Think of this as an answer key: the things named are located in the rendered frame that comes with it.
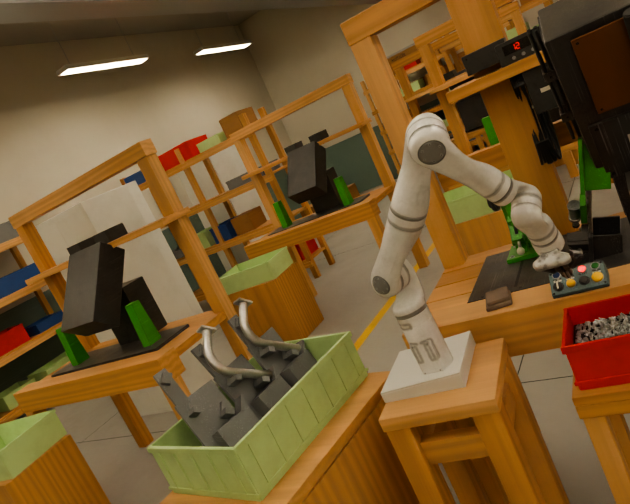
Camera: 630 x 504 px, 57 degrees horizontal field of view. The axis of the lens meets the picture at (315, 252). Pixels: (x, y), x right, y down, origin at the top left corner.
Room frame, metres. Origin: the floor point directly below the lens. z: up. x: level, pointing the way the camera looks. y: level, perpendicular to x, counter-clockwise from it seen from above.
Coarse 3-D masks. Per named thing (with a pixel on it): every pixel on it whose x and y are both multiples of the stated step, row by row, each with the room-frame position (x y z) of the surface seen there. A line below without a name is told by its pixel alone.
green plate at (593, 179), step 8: (584, 144) 1.64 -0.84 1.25; (584, 152) 1.64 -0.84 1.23; (584, 160) 1.65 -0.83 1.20; (584, 168) 1.65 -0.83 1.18; (592, 168) 1.64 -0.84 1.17; (600, 168) 1.63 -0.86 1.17; (584, 176) 1.66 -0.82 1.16; (592, 176) 1.65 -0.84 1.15; (600, 176) 1.64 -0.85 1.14; (608, 176) 1.62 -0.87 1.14; (584, 184) 1.65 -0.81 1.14; (592, 184) 1.65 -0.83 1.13; (600, 184) 1.64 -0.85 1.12; (608, 184) 1.63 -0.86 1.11; (584, 192) 1.65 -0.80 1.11
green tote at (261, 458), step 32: (320, 352) 1.96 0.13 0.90; (352, 352) 1.84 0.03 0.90; (320, 384) 1.69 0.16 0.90; (352, 384) 1.79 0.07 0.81; (288, 416) 1.57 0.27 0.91; (320, 416) 1.65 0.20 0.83; (160, 448) 1.62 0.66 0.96; (192, 448) 1.52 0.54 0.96; (224, 448) 1.43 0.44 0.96; (256, 448) 1.45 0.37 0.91; (288, 448) 1.53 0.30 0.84; (192, 480) 1.58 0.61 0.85; (224, 480) 1.48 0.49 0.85; (256, 480) 1.42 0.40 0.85
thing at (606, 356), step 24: (576, 312) 1.40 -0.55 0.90; (600, 312) 1.37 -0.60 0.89; (624, 312) 1.34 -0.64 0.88; (576, 336) 1.34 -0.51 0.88; (600, 336) 1.28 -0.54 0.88; (624, 336) 1.17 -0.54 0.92; (576, 360) 1.23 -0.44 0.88; (600, 360) 1.20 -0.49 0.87; (624, 360) 1.18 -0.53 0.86; (576, 384) 1.23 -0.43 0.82; (600, 384) 1.21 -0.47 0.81
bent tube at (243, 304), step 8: (240, 304) 1.95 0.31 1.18; (248, 304) 1.97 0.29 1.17; (240, 312) 1.93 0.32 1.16; (240, 320) 1.91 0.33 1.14; (248, 328) 1.89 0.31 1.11; (248, 336) 1.88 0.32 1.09; (256, 336) 1.89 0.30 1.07; (256, 344) 1.89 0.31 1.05; (264, 344) 1.89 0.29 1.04; (272, 344) 1.91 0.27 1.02; (280, 344) 1.93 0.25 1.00; (288, 344) 1.95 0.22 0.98; (296, 344) 1.98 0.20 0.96
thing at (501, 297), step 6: (498, 288) 1.72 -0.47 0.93; (504, 288) 1.70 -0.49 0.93; (486, 294) 1.72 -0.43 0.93; (492, 294) 1.70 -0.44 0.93; (498, 294) 1.67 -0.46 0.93; (504, 294) 1.65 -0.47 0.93; (510, 294) 1.68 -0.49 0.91; (486, 300) 1.68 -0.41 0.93; (492, 300) 1.65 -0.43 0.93; (498, 300) 1.64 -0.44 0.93; (504, 300) 1.64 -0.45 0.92; (510, 300) 1.63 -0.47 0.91; (486, 306) 1.67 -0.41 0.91; (492, 306) 1.65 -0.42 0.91; (498, 306) 1.64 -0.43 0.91; (504, 306) 1.63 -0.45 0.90
